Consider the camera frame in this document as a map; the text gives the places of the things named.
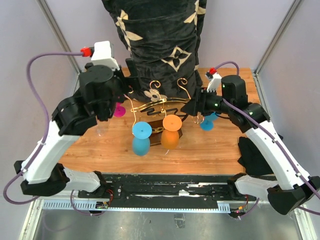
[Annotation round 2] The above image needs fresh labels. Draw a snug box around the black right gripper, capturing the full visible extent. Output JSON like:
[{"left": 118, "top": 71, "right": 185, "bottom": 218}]
[{"left": 180, "top": 87, "right": 233, "bottom": 117}]

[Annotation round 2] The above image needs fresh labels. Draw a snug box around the blue wine glass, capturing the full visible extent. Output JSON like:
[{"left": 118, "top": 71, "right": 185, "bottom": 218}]
[
  {"left": 200, "top": 112, "right": 218, "bottom": 132},
  {"left": 132, "top": 121, "right": 152, "bottom": 156}
]

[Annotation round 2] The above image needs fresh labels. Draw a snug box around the magenta wine glass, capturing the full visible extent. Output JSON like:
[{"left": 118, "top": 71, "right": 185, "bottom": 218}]
[{"left": 113, "top": 102, "right": 126, "bottom": 118}]

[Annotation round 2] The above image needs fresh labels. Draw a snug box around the orange wine glass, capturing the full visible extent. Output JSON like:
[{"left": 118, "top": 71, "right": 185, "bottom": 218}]
[{"left": 160, "top": 114, "right": 183, "bottom": 150}]

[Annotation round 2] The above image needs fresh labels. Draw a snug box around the clear wine glass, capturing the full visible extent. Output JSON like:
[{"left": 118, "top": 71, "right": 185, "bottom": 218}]
[{"left": 97, "top": 125, "right": 106, "bottom": 137}]

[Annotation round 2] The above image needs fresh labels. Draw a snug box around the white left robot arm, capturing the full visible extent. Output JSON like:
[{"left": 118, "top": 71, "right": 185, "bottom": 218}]
[{"left": 14, "top": 58, "right": 140, "bottom": 198}]

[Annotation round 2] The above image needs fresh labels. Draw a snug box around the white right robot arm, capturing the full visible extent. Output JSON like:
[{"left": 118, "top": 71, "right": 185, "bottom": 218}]
[{"left": 181, "top": 72, "right": 320, "bottom": 215}]

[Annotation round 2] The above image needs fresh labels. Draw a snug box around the blue wine glass front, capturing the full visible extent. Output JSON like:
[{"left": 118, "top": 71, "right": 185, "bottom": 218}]
[{"left": 132, "top": 121, "right": 152, "bottom": 156}]

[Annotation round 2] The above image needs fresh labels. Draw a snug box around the black floral plush blanket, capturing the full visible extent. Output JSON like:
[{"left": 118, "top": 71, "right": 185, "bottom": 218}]
[{"left": 102, "top": 0, "right": 207, "bottom": 103}]

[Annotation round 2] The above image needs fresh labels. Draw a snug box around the black cloth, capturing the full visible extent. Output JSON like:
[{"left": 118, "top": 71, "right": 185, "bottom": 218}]
[{"left": 238, "top": 136, "right": 274, "bottom": 176}]

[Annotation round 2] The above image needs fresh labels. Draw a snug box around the gold wire wine glass rack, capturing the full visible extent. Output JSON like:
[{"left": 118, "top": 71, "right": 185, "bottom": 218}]
[{"left": 124, "top": 77, "right": 191, "bottom": 147}]

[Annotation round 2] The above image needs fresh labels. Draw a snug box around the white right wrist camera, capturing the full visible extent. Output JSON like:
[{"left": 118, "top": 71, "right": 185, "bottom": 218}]
[{"left": 205, "top": 67, "right": 222, "bottom": 93}]

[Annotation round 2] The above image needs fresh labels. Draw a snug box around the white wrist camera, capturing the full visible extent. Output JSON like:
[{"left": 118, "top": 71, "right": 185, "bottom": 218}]
[
  {"left": 205, "top": 67, "right": 222, "bottom": 93},
  {"left": 80, "top": 41, "right": 120, "bottom": 71}
]

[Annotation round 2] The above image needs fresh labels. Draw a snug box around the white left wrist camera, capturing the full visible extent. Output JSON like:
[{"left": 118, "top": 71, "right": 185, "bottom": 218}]
[{"left": 80, "top": 41, "right": 120, "bottom": 71}]

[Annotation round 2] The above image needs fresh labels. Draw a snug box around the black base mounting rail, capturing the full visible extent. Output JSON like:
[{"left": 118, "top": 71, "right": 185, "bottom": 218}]
[{"left": 75, "top": 173, "right": 255, "bottom": 209}]

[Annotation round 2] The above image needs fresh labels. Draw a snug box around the aluminium frame post left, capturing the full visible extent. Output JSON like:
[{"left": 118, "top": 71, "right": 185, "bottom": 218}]
[{"left": 36, "top": 0, "right": 81, "bottom": 74}]

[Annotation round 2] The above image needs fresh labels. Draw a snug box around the aluminium frame post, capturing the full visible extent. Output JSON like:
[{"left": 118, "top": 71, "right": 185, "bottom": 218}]
[
  {"left": 36, "top": 0, "right": 81, "bottom": 74},
  {"left": 253, "top": 0, "right": 304, "bottom": 76}
]

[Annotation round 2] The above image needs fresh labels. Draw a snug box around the aluminium frame post right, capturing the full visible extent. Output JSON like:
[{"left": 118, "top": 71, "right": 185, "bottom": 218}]
[{"left": 253, "top": 0, "right": 304, "bottom": 76}]

